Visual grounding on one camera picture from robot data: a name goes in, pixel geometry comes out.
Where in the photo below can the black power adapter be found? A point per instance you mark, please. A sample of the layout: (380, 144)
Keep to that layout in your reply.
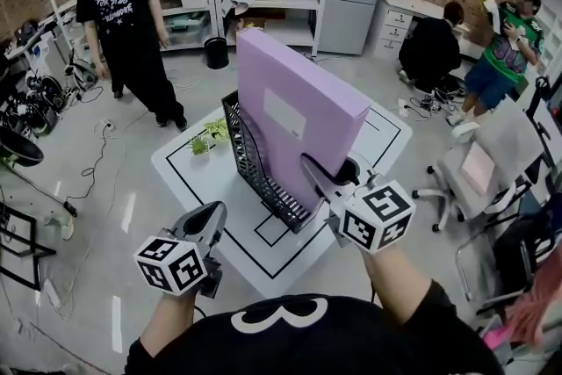
(70, 209)

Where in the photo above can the white drawer cabinet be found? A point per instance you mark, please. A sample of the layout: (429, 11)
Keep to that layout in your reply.
(395, 26)

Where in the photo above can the person's right forearm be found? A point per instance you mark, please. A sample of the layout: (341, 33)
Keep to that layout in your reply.
(395, 285)

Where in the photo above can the person's left forearm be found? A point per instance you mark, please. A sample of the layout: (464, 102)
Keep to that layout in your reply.
(169, 325)

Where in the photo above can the small potted green plant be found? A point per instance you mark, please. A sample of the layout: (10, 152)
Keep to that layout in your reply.
(217, 129)
(199, 146)

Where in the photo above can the purple file box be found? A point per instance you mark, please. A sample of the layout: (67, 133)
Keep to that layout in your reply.
(281, 118)

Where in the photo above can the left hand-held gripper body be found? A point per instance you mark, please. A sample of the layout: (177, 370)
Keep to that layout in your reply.
(171, 265)

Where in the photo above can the person's black shirt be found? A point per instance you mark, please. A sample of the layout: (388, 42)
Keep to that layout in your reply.
(307, 342)

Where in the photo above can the white power strip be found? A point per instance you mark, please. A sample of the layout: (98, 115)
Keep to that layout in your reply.
(51, 293)
(402, 106)

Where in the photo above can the magenta cloth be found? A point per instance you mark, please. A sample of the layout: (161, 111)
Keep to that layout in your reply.
(497, 338)

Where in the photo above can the black star-shaped frame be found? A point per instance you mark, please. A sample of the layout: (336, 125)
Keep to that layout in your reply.
(26, 250)

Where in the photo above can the black mesh file rack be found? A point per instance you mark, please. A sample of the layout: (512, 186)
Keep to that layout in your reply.
(254, 171)

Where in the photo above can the black folding chair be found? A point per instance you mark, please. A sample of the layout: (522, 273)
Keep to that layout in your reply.
(513, 241)

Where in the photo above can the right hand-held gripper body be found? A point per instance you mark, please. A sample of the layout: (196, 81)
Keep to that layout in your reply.
(377, 219)

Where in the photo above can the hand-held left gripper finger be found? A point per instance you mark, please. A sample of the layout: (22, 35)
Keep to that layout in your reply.
(222, 219)
(213, 224)

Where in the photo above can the pale pink square pad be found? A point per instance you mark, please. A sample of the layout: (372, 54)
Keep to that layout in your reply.
(476, 167)

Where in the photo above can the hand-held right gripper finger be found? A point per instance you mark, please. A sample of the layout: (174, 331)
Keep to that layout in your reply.
(363, 167)
(320, 182)

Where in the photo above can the black waste bin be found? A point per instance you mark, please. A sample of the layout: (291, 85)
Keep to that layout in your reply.
(216, 53)

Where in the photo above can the white table with black lines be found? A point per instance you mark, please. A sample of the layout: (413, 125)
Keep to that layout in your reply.
(211, 189)

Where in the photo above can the white office chair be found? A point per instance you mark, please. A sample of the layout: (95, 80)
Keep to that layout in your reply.
(509, 145)

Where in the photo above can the white floor socket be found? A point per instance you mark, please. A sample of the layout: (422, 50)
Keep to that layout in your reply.
(108, 125)

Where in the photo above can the salmon pink garment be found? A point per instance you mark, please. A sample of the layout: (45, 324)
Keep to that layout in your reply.
(533, 312)

